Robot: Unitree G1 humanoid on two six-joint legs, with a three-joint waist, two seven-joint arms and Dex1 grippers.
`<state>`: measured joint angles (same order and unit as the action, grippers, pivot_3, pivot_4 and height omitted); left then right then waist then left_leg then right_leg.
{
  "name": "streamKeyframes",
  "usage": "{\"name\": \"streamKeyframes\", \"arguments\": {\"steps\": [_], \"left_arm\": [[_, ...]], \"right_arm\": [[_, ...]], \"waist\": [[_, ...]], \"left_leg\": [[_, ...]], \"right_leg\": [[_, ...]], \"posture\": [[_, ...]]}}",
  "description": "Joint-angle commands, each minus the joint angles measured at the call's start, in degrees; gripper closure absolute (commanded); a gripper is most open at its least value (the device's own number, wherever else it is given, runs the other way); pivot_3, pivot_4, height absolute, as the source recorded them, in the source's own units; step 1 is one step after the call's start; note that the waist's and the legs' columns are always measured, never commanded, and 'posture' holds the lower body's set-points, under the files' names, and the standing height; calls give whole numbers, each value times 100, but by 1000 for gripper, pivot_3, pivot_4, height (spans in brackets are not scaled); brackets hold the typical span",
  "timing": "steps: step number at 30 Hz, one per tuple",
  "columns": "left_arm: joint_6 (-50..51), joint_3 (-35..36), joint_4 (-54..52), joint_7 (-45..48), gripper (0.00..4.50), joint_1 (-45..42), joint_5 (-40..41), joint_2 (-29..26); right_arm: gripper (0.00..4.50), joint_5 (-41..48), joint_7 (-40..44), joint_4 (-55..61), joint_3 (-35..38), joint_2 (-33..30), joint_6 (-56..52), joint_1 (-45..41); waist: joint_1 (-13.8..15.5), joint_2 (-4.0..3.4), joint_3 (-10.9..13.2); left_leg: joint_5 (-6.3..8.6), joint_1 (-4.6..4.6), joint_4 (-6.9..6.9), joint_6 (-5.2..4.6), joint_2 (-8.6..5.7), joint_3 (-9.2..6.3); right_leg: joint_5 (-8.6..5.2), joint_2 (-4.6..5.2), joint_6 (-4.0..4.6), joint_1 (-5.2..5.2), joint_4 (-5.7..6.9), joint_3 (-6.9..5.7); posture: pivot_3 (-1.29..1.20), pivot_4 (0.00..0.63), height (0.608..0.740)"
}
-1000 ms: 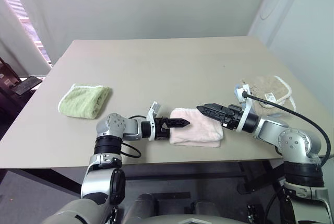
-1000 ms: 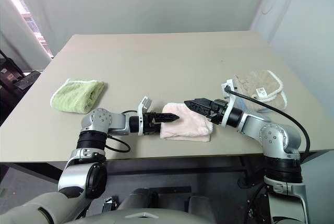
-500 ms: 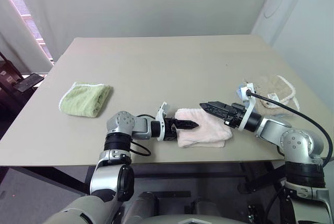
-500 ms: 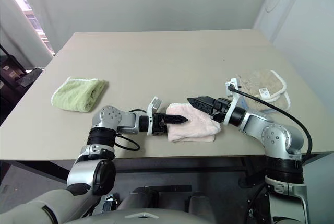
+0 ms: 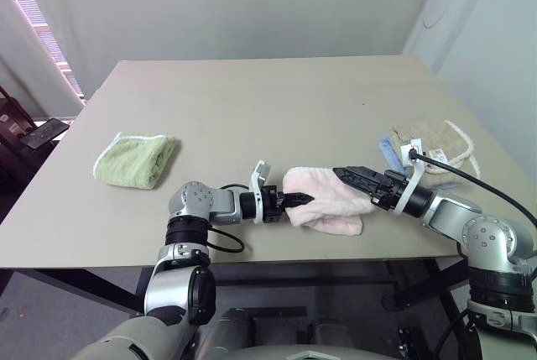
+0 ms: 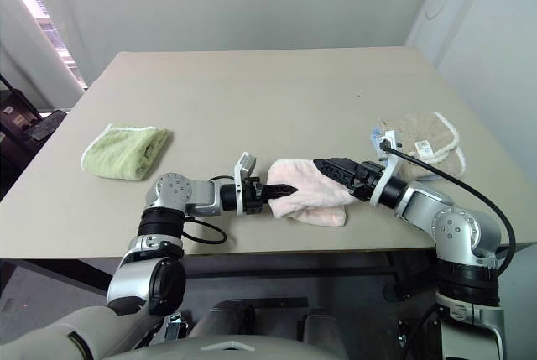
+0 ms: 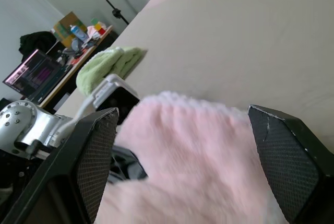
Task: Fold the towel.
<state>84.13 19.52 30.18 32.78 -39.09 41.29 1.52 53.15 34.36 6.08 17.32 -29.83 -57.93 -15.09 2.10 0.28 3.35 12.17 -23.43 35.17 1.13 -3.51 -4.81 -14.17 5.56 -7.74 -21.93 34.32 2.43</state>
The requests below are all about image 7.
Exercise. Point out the blue spray bottle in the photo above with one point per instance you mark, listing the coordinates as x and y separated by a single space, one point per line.
78 34

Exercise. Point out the black computer monitor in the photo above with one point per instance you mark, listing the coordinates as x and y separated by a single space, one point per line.
34 75

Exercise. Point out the pink terry towel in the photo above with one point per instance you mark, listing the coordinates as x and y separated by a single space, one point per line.
188 156

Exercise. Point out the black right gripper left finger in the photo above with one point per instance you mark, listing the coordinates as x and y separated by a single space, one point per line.
65 169

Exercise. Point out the pink crumpled cloth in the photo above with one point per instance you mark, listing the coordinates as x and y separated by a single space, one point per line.
92 33

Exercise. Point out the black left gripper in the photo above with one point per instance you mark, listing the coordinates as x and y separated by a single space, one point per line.
125 164

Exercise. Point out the colourful puzzle cube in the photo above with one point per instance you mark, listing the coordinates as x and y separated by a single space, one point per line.
98 26

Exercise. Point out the wooden side desk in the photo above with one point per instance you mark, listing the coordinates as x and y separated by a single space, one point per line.
86 54

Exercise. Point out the green folded towel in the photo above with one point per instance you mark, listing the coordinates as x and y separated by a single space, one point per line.
104 70

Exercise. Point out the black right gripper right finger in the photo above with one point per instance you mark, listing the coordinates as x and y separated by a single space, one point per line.
292 161

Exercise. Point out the black tripod stand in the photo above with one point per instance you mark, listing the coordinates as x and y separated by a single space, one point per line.
116 12

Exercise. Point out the black bundled clothing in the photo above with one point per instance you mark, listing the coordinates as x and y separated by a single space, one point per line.
36 42

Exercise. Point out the brown cardboard box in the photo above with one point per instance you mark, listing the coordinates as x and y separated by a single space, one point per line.
68 21

